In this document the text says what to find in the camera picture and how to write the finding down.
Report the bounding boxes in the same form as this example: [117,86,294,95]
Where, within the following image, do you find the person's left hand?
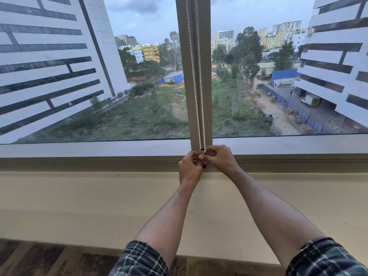
[178,151,205,185]

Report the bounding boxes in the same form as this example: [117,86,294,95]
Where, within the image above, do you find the person's left forearm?
[110,177,203,276]

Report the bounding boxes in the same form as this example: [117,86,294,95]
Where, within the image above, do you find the person's right hand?
[202,145,241,176]

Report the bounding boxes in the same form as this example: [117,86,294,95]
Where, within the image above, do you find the grey window frame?
[0,0,368,173]

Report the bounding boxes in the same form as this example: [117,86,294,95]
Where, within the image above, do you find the white beaded blind chain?
[185,0,207,154]

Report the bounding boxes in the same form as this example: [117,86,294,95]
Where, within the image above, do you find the person's right forearm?
[229,166,368,276]

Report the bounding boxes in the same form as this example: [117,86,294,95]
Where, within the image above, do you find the beige window sill ledge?
[0,171,368,268]

